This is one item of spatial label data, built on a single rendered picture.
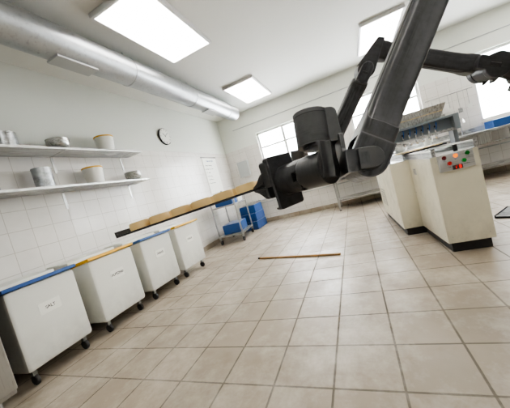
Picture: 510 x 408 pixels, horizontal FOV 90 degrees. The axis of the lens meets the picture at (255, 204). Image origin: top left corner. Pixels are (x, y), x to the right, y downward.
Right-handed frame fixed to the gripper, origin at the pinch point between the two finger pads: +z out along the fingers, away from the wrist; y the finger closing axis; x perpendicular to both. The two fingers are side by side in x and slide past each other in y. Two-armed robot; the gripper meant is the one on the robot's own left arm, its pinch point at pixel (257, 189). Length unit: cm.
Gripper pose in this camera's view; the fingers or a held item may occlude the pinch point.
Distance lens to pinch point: 56.9
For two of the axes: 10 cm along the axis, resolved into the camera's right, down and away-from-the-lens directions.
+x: 7.6, -2.8, 5.9
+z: -5.8, 1.4, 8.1
